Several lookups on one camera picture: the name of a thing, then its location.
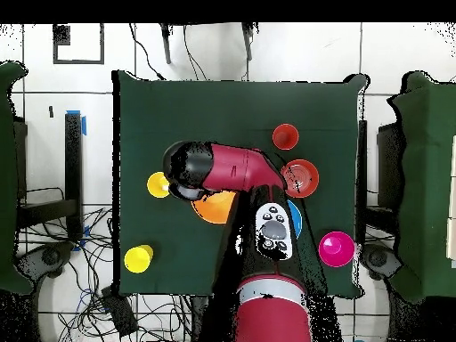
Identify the large yellow-orange bowl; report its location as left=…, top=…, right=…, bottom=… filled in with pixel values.
left=191, top=190, right=239, bottom=225

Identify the amber yellow cup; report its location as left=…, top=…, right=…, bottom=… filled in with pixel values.
left=146, top=171, right=171, bottom=200

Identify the blue bowl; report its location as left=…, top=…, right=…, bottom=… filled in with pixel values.
left=287, top=199, right=304, bottom=240

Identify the small orange bowl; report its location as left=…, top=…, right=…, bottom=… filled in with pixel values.
left=280, top=159, right=321, bottom=200

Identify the orange cup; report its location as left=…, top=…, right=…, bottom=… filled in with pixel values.
left=272, top=123, right=300, bottom=151

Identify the dark green table cloth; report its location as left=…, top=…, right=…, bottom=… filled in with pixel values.
left=111, top=69, right=370, bottom=298

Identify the bright yellow cup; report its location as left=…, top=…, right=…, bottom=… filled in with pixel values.
left=123, top=244, right=155, bottom=274

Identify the pink bowl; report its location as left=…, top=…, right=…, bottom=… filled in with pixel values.
left=317, top=231, right=356, bottom=268

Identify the grey metal leg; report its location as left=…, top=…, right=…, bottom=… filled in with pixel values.
left=241, top=22, right=256, bottom=62
left=159, top=22, right=174, bottom=66

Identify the blue tape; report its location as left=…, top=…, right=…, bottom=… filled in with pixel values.
left=65, top=110, right=88, bottom=137

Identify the black metal stand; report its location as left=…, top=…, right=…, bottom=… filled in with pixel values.
left=15, top=111, right=85, bottom=243

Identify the black cabinet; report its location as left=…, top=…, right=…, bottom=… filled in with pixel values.
left=12, top=119, right=29, bottom=200
left=376, top=121, right=405, bottom=211

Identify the grey office chair base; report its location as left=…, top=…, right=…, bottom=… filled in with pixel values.
left=15, top=241, right=75, bottom=280
left=359, top=243, right=404, bottom=281

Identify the black power adapter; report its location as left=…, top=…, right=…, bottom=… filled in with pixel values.
left=101, top=286, right=140, bottom=338

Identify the green cloth side table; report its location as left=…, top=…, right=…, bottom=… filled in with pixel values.
left=387, top=70, right=456, bottom=304
left=0, top=60, right=34, bottom=297

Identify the black cable with plug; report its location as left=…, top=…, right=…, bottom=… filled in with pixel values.
left=128, top=23, right=166, bottom=82

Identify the black metal post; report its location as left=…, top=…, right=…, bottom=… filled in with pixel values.
left=356, top=118, right=369, bottom=247

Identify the tangle of cables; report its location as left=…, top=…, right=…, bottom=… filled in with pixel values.
left=20, top=208, right=195, bottom=342

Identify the thin black cable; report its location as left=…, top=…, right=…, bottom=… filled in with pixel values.
left=182, top=23, right=208, bottom=82

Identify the blue cable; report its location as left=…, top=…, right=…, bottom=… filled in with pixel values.
left=75, top=287, right=108, bottom=312

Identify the grey square floor frame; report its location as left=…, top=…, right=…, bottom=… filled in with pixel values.
left=52, top=23, right=105, bottom=66

